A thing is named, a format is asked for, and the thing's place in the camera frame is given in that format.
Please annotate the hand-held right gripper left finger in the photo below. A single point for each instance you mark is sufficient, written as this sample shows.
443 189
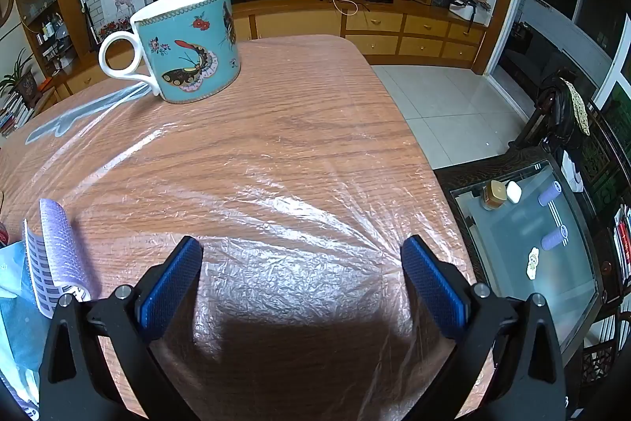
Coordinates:
170 283

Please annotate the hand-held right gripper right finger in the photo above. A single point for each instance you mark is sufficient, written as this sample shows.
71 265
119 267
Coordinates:
434 288

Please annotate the purple hair roller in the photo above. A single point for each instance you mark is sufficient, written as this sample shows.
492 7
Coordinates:
59 238

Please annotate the glass top coffee table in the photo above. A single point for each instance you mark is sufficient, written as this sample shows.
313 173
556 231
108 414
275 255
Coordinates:
517 253

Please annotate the small white figure ornament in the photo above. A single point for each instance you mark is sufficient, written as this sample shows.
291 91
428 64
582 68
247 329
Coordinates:
532 263

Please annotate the brown jar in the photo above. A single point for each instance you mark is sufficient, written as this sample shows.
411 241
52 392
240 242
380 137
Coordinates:
494 196

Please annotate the white earbud case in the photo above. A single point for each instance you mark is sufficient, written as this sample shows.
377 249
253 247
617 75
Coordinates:
513 192

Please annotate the blue cylinder lower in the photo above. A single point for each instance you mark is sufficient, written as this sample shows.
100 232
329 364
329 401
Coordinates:
554 238

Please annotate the blue cylinder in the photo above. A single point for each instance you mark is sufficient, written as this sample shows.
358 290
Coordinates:
549 194
554 238

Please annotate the white sheet with purple squares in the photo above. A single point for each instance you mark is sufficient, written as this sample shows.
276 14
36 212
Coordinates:
37 268

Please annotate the blue cylinder upper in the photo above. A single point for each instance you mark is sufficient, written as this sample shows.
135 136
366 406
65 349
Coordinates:
549 194

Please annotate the light blue plastic packet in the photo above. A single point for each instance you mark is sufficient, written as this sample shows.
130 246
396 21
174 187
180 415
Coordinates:
19 332

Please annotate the row of upright books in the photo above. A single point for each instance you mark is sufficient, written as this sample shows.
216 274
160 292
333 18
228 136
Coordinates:
622 243

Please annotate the dark wooden chair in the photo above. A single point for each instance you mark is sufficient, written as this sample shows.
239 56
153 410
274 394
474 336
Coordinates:
549 105

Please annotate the teal butterfly mug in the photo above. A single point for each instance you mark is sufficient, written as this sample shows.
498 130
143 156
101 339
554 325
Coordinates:
187 56

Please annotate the stack of books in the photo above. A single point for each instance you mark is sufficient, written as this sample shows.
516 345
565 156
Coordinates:
12 115

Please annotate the beige beaded cloth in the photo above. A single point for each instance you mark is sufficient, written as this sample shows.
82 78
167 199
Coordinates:
577 108

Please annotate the long leaf potted plant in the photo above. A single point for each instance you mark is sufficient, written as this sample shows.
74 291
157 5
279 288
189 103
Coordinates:
22 83

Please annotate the red flower picture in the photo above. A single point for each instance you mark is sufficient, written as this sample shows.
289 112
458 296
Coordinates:
116 28

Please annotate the wooden television cabinet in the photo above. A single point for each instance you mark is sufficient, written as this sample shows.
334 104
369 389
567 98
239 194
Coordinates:
374 24

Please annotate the wooden display shelf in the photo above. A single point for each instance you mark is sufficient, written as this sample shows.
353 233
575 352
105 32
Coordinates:
47 31

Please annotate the dark carved ornament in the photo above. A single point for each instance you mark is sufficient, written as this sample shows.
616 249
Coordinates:
466 2

